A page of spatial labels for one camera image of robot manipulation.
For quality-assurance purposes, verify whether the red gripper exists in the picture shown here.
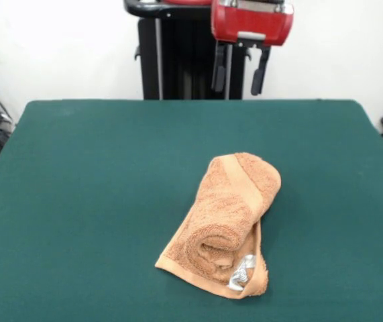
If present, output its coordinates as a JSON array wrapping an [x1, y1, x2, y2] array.
[[210, 0, 294, 96]]

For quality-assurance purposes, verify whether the dark green table cloth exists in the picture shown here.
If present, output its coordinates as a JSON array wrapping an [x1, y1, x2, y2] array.
[[0, 99, 383, 322]]

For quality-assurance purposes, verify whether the tan terry towel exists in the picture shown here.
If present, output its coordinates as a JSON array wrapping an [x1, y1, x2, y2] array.
[[154, 152, 282, 299]]

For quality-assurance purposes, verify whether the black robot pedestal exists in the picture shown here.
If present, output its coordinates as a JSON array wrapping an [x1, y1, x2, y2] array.
[[123, 0, 251, 101]]

